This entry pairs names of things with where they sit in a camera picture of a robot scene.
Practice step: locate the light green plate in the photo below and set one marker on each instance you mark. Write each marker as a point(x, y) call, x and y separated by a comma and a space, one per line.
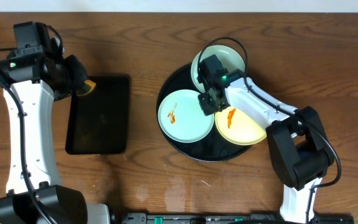
point(181, 118)
point(230, 59)

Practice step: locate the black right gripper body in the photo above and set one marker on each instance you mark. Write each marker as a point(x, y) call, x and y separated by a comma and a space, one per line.
point(208, 105)

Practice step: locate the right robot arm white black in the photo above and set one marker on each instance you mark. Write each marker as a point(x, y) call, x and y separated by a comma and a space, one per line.
point(301, 155)

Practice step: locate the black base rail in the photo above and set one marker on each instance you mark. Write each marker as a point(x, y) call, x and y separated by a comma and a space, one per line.
point(143, 218)

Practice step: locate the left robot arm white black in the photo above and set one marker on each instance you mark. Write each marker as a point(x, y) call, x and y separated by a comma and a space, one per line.
point(34, 190)

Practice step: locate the yellow plate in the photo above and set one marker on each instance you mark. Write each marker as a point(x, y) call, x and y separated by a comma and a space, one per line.
point(238, 128)

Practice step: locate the black rectangular tray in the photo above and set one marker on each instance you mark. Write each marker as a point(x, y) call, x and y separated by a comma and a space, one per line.
point(98, 120)

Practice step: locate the black round tray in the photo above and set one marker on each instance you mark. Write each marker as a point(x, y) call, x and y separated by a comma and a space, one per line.
point(213, 147)

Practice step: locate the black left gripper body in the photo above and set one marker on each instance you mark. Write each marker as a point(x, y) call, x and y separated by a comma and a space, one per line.
point(74, 73)

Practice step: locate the orange green sponge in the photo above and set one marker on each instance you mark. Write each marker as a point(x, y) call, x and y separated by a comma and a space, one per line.
point(87, 88)

